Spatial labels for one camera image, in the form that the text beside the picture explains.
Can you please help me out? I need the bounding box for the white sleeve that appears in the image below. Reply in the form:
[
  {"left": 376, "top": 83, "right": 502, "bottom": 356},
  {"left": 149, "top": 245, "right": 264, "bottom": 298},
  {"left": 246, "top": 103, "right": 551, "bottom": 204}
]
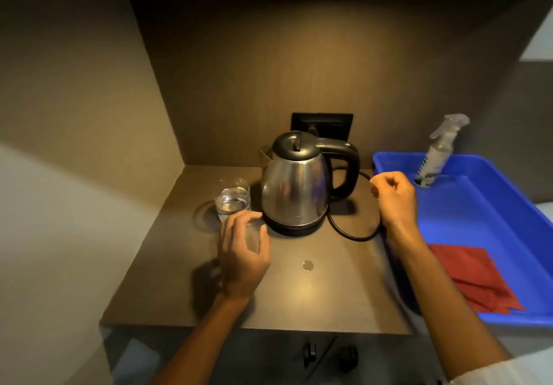
[{"left": 448, "top": 354, "right": 553, "bottom": 385}]

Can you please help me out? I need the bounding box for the stainless steel electric kettle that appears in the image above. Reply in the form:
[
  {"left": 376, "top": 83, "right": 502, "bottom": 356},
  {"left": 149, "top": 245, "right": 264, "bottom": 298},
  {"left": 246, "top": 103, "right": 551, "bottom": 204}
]
[{"left": 258, "top": 130, "right": 361, "bottom": 225}]

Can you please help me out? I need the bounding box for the black power cable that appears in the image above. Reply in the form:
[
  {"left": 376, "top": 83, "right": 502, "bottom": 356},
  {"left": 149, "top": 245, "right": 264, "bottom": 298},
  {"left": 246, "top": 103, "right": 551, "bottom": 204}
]
[{"left": 326, "top": 169, "right": 384, "bottom": 242}]

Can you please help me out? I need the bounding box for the person's right hand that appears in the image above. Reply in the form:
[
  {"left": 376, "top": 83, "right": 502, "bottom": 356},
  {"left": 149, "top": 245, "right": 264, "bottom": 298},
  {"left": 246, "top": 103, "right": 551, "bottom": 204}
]
[{"left": 370, "top": 171, "right": 419, "bottom": 236}]

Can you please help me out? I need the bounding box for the person's left hand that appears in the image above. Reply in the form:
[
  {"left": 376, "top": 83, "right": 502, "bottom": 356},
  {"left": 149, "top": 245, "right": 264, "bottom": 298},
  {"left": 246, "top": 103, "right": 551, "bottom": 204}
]
[{"left": 217, "top": 210, "right": 272, "bottom": 300}]

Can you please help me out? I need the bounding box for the person's right forearm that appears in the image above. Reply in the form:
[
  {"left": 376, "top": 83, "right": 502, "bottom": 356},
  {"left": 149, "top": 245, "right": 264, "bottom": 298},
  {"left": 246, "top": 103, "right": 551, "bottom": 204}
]
[{"left": 385, "top": 224, "right": 514, "bottom": 382}]

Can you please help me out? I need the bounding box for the blue plastic tray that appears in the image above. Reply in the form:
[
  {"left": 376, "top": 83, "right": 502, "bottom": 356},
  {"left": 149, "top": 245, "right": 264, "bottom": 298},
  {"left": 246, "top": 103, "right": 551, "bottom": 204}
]
[{"left": 372, "top": 151, "right": 553, "bottom": 326}]

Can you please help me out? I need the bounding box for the red cloth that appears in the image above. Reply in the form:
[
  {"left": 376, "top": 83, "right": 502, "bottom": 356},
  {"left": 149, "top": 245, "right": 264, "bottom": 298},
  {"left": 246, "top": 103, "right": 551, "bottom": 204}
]
[{"left": 427, "top": 243, "right": 526, "bottom": 316}]

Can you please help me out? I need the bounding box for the black wall socket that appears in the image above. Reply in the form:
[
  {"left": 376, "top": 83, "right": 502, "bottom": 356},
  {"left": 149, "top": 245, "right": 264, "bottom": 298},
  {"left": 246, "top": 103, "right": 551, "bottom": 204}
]
[{"left": 290, "top": 112, "right": 354, "bottom": 142}]

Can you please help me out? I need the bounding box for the clear spray bottle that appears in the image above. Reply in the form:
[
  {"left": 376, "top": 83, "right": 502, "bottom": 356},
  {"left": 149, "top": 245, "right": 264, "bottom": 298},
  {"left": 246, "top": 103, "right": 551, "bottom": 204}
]
[{"left": 413, "top": 113, "right": 471, "bottom": 189}]

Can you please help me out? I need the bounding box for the person's left forearm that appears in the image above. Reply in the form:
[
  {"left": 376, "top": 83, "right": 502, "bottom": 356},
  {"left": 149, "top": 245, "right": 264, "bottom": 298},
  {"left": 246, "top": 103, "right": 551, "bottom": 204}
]
[{"left": 152, "top": 291, "right": 256, "bottom": 385}]

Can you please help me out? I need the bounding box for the clear glass of water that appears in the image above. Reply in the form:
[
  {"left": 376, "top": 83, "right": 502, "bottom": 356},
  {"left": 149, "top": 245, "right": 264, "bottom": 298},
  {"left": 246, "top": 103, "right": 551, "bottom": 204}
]
[{"left": 214, "top": 177, "right": 251, "bottom": 224}]

